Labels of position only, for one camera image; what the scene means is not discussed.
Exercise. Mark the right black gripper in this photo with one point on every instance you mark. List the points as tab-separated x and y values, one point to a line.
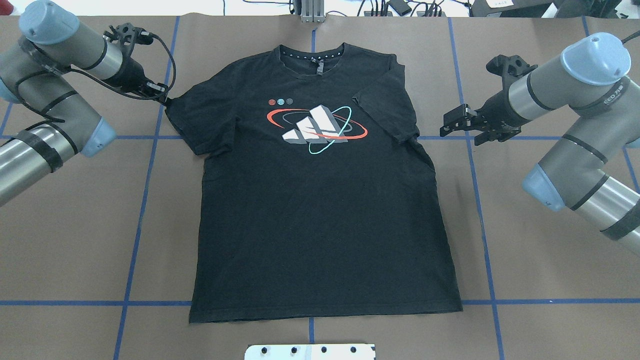
497	111

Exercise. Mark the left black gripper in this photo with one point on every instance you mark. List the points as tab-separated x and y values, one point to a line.
131	76

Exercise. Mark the black graphic t-shirt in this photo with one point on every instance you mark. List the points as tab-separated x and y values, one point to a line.
317	198

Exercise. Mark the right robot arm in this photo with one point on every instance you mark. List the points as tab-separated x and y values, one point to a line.
591	78

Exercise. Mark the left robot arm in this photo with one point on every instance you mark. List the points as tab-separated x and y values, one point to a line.
55	42

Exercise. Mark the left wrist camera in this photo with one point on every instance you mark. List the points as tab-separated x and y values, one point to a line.
127	34

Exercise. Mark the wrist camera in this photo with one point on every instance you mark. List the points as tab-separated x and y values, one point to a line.
127	34
509	66

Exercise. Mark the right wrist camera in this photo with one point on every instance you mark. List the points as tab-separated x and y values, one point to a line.
509	66

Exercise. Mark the aluminium frame post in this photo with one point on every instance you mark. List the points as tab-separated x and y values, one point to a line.
310	11

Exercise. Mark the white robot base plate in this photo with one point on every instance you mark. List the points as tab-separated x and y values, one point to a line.
322	351

